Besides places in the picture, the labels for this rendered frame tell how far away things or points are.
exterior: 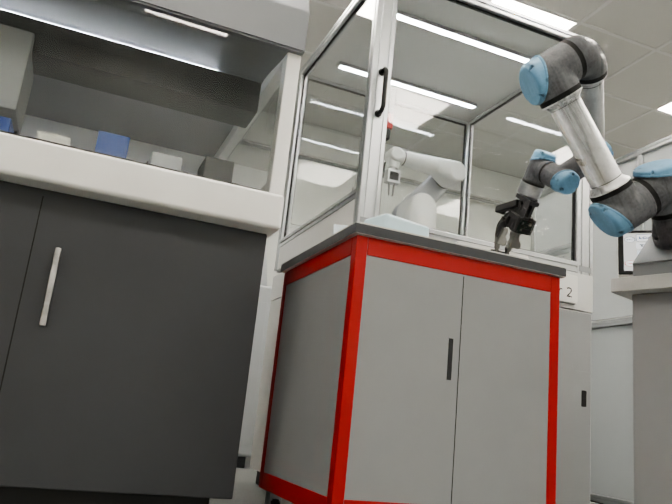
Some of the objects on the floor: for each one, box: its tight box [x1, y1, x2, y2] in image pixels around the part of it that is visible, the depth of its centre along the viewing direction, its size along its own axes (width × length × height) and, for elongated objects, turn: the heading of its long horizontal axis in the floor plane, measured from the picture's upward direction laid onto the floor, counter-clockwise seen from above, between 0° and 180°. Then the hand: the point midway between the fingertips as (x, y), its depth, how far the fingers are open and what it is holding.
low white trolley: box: [259, 221, 566, 504], centre depth 184 cm, size 58×62×76 cm
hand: (501, 248), depth 225 cm, fingers closed on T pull, 3 cm apart
